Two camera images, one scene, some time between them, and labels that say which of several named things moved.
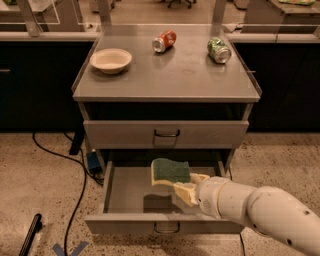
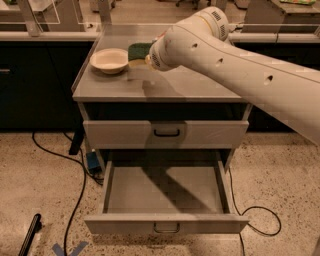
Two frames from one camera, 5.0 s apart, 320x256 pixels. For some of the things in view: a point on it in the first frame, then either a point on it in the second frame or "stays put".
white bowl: x=111 y=60 stays put
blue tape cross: x=75 y=252 stays put
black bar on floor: x=36 y=227 stays put
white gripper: x=209 y=196 → x=156 y=59
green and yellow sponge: x=171 y=171 → x=137 y=53
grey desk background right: x=272 y=17 stays put
